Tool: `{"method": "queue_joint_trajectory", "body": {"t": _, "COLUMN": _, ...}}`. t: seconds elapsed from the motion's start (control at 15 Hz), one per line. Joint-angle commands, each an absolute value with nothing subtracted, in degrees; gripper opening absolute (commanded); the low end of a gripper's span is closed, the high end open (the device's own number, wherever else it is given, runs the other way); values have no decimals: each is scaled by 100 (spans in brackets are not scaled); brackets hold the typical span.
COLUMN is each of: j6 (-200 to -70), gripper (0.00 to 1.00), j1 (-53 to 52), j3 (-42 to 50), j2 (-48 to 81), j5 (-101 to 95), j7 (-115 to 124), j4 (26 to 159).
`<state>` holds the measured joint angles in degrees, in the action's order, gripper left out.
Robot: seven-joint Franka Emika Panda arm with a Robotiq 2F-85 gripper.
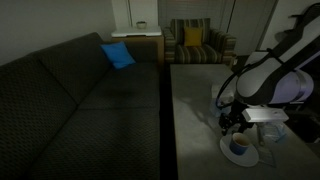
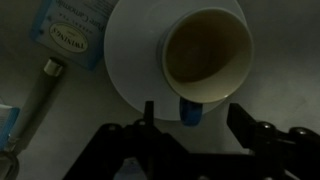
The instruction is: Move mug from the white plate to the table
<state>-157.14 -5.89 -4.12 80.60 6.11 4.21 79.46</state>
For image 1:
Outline blue mug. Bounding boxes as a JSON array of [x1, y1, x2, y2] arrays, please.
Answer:
[[228, 132, 251, 156]]

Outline wooden side table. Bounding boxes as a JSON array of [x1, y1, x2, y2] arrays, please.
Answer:
[[110, 34, 165, 66]]

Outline yellow throw pillow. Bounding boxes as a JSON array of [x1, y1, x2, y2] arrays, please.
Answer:
[[183, 26, 204, 47]]

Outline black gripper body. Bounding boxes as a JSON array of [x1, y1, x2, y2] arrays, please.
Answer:
[[218, 100, 255, 134]]

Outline grey window blinds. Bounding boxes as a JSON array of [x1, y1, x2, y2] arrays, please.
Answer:
[[157, 0, 232, 22]]

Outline dark grey fabric sofa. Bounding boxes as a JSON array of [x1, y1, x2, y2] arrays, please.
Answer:
[[0, 31, 162, 180]]

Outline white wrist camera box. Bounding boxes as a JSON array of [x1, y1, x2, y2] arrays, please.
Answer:
[[241, 107, 290, 124]]

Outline striped armchair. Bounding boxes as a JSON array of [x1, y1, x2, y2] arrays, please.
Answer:
[[162, 17, 238, 65]]

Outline white flat board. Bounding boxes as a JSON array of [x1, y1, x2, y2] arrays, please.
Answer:
[[110, 26, 163, 38]]

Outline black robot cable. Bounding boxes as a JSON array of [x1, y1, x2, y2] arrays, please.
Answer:
[[214, 49, 278, 109]]

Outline blue throw pillow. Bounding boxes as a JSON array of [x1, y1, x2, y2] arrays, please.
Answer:
[[99, 40, 137, 70]]

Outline white closet door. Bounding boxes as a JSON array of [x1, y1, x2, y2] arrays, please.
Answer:
[[229, 0, 278, 56]]

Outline clear plastic sheet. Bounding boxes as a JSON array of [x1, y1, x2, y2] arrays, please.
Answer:
[[258, 145, 278, 168]]

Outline clear plastic bag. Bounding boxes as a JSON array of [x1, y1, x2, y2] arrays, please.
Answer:
[[258, 121, 289, 143]]

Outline white round plate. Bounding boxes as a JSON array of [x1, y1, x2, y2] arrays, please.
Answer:
[[219, 134, 260, 168]]

